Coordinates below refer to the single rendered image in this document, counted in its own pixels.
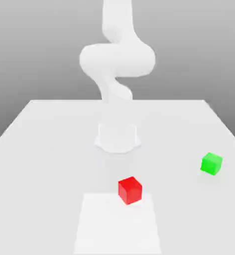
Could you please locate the small red cube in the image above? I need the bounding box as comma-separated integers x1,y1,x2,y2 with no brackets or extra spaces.
117,176,143,206

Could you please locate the small green cube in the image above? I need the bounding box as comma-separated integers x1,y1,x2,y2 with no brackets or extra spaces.
200,152,224,176

